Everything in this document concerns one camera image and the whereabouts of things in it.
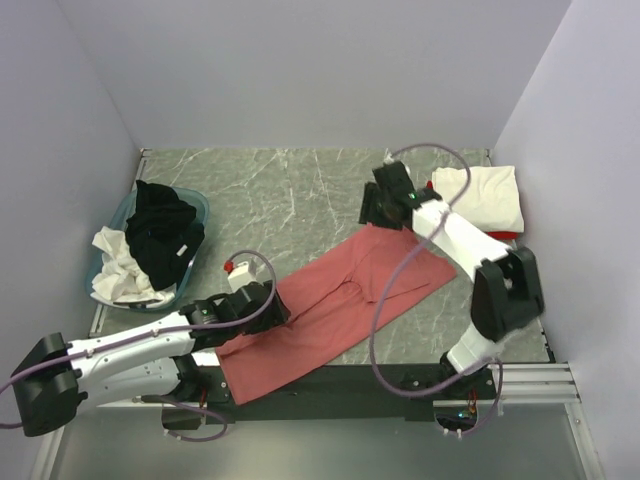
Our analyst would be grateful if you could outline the pink t shirt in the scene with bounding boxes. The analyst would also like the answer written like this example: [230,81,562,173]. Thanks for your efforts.
[216,225,456,405]

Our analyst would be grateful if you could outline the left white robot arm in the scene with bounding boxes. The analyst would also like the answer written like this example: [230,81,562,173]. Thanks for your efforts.
[9,281,290,437]

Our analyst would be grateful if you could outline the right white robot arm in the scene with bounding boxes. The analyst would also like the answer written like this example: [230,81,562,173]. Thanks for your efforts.
[359,161,545,399]

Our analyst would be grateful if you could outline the folded white t shirt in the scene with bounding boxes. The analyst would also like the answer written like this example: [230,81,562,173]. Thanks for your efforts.
[427,166,525,234]

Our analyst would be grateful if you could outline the black t shirt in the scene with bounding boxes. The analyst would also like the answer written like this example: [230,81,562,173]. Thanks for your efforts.
[125,180,205,290]

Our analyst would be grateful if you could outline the folded red t shirt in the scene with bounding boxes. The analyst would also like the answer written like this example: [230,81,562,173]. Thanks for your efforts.
[424,179,519,242]

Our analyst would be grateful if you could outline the black base crossbar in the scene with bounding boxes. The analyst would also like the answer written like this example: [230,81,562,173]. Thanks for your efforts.
[168,365,496,423]

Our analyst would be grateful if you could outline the crumpled white t shirt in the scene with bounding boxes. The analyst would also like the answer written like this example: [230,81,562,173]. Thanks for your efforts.
[89,227,176,309]

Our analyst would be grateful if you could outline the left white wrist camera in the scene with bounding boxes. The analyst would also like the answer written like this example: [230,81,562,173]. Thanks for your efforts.
[223,260,257,292]

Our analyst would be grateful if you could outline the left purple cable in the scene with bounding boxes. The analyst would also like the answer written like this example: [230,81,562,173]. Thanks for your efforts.
[0,249,277,444]

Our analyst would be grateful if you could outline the purple cable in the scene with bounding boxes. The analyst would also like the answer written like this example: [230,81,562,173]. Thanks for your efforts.
[369,143,504,436]
[0,249,277,444]

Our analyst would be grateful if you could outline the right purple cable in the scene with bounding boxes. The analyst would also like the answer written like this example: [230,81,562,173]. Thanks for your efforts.
[369,143,504,436]

